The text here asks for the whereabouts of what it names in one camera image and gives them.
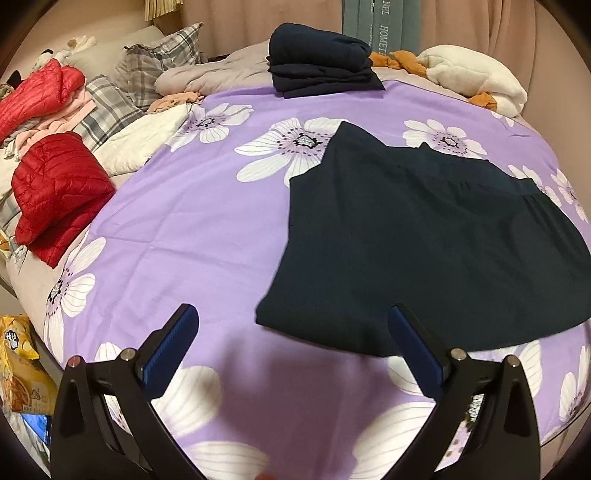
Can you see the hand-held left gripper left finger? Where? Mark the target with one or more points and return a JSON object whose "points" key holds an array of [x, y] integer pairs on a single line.
{"points": [[168, 350]]}

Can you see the blue packet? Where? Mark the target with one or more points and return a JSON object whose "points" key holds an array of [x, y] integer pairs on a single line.
{"points": [[37, 427]]}

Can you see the plaid pillow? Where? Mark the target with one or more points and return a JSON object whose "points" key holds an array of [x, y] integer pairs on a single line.
{"points": [[113, 110], [157, 64]]}

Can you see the white plush toy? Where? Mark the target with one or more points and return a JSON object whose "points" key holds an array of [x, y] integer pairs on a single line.
{"points": [[76, 48]]}

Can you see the orange cloth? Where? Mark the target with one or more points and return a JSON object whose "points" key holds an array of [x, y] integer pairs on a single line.
{"points": [[399, 60]]}

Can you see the teal printed box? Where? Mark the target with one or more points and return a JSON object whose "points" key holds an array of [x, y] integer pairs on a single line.
{"points": [[388, 23]]}

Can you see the folded navy clothes stack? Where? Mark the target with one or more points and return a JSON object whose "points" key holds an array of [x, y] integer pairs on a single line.
{"points": [[318, 60]]}

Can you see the beige pleated curtain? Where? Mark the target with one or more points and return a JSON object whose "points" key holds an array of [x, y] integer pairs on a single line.
{"points": [[161, 7]]}

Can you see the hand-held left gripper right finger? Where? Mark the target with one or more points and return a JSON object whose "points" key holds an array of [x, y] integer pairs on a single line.
{"points": [[415, 350]]}

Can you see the crumpled red down jacket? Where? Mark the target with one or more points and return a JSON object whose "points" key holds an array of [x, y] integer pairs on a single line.
{"points": [[41, 92]]}

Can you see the grey quilt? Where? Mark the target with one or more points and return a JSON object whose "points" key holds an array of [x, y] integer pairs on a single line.
{"points": [[217, 74]]}

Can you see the folded red down jacket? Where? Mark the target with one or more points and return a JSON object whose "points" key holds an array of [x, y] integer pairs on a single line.
{"points": [[60, 194]]}

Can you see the pink garment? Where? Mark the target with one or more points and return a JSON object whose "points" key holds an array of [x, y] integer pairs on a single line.
{"points": [[69, 117]]}

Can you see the navy blue shirt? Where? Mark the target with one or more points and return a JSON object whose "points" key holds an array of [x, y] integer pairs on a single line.
{"points": [[406, 240]]}

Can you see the yellow snack bag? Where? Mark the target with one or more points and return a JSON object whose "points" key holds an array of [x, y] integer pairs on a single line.
{"points": [[25, 364]]}

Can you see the white blanket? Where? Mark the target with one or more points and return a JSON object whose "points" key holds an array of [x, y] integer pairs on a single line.
{"points": [[138, 138]]}

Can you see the white fleece garment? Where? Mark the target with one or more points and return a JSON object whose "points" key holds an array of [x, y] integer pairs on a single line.
{"points": [[475, 74]]}

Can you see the purple floral bed sheet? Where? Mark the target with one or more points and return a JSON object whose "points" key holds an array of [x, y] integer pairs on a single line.
{"points": [[194, 221]]}

